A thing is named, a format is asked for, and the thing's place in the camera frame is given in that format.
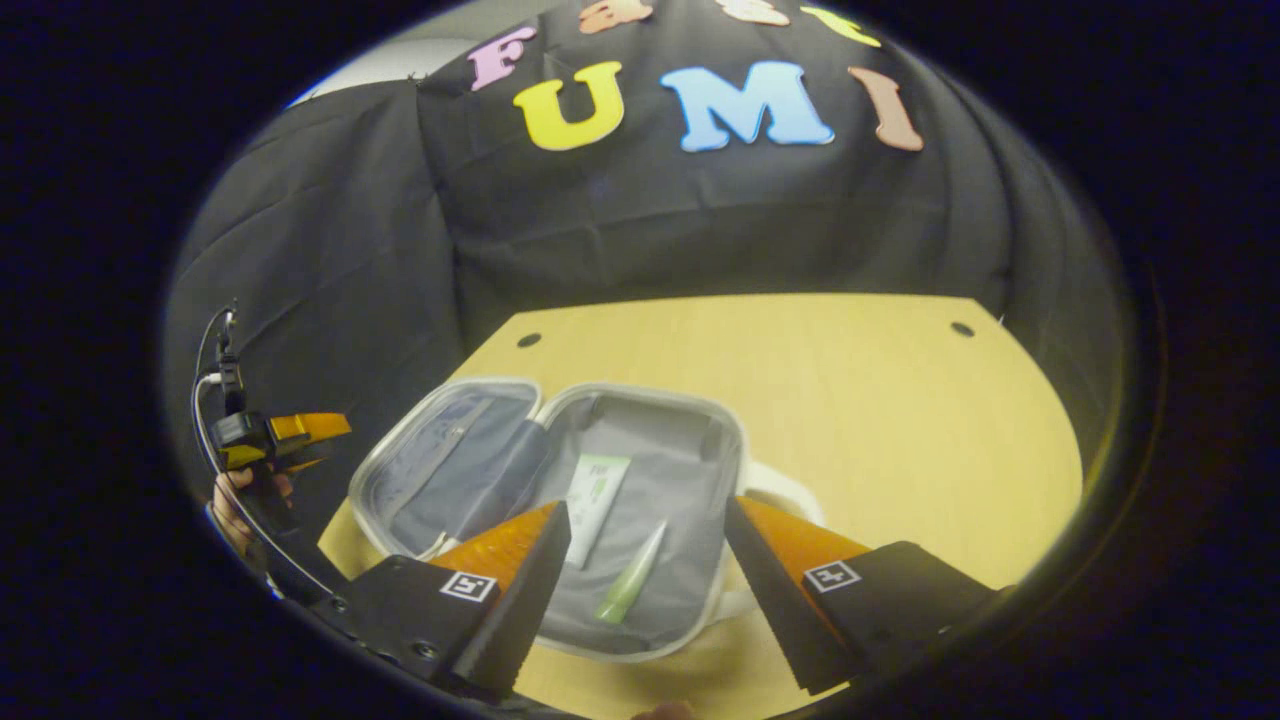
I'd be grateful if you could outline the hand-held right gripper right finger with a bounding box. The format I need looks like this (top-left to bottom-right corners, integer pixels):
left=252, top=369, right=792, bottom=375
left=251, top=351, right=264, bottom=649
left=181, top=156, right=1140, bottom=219
left=723, top=494, right=1013, bottom=697

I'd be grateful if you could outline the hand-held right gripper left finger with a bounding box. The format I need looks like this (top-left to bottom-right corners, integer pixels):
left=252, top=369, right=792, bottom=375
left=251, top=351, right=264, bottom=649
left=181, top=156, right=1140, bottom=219
left=318, top=500, right=573, bottom=702

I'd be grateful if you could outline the slim green tube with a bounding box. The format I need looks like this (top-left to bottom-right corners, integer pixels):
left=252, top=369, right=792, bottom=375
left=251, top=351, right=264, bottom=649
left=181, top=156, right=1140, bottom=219
left=595, top=519, right=670, bottom=627

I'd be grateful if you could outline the white tube with green print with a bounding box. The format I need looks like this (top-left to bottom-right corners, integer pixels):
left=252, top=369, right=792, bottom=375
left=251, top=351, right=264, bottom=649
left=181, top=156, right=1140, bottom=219
left=562, top=454, right=634, bottom=572

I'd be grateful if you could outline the white suitcase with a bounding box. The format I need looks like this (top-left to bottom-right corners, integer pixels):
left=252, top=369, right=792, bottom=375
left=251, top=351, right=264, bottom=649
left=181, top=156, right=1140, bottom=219
left=346, top=376, right=827, bottom=664

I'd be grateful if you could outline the black backdrop cloth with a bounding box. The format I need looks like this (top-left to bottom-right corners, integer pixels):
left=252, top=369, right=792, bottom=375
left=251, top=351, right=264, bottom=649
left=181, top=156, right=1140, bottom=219
left=163, top=0, right=1128, bottom=561

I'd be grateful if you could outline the hand-held gripper cable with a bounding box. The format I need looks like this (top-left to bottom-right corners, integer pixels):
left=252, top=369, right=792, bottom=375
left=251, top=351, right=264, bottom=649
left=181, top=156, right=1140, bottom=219
left=190, top=300, right=249, bottom=481

